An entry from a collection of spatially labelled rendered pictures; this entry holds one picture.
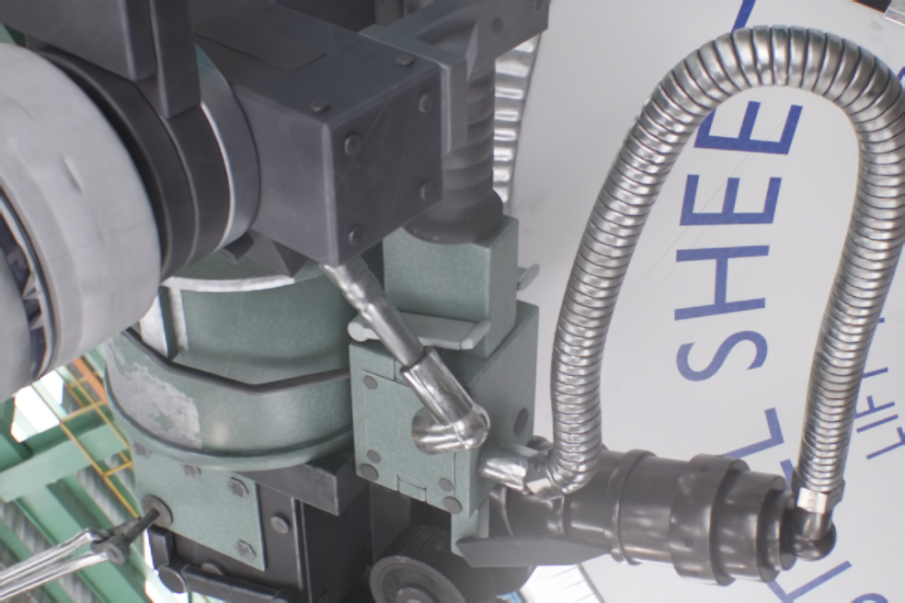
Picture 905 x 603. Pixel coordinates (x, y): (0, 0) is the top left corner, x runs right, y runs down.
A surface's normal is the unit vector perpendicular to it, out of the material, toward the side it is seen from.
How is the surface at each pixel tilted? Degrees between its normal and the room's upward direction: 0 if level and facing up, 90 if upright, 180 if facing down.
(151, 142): 140
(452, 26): 129
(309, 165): 50
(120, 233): 135
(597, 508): 71
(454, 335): 105
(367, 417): 58
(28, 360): 118
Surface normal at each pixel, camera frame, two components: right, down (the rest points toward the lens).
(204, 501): -0.48, 0.51
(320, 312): 0.57, 0.48
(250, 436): 0.08, 0.59
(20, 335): 0.78, 0.40
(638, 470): -0.25, -0.82
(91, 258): 0.76, 0.22
